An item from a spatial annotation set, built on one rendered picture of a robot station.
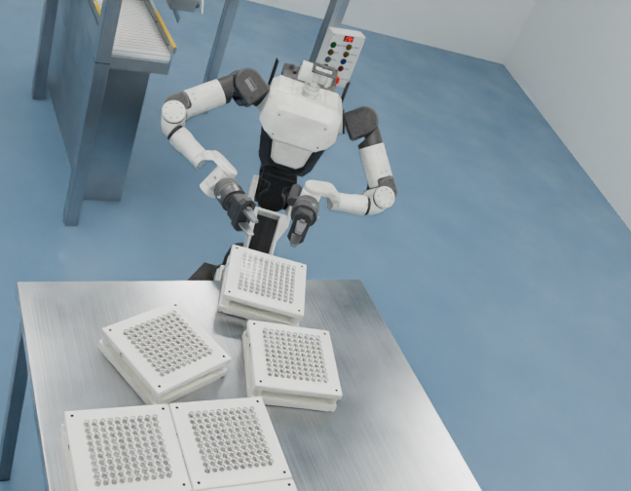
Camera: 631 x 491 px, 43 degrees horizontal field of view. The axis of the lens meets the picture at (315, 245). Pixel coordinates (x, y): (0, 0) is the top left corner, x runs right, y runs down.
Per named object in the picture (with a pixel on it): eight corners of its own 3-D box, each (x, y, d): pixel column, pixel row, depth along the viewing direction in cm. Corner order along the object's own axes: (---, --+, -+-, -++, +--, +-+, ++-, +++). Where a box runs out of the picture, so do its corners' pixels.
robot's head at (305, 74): (295, 79, 277) (303, 56, 272) (323, 89, 278) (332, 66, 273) (294, 88, 271) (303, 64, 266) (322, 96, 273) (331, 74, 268)
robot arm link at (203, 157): (235, 173, 262) (206, 143, 263) (216, 192, 264) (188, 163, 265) (240, 172, 268) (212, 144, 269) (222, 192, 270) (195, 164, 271)
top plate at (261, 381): (340, 400, 217) (343, 395, 216) (253, 390, 209) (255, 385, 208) (326, 335, 236) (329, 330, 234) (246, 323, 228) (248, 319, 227)
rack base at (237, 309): (296, 332, 240) (299, 326, 239) (217, 311, 236) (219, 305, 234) (300, 281, 260) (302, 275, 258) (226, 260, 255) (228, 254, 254)
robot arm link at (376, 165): (389, 205, 294) (374, 146, 293) (407, 202, 282) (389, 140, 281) (362, 213, 290) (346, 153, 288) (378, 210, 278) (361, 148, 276)
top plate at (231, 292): (302, 321, 237) (304, 316, 236) (221, 298, 233) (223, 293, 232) (305, 269, 257) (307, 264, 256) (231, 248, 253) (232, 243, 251)
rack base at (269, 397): (334, 412, 220) (337, 406, 218) (247, 402, 212) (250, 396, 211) (320, 347, 238) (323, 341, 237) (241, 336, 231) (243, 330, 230)
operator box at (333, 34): (346, 88, 373) (366, 37, 358) (314, 85, 365) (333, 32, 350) (341, 81, 377) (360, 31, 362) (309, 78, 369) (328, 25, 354)
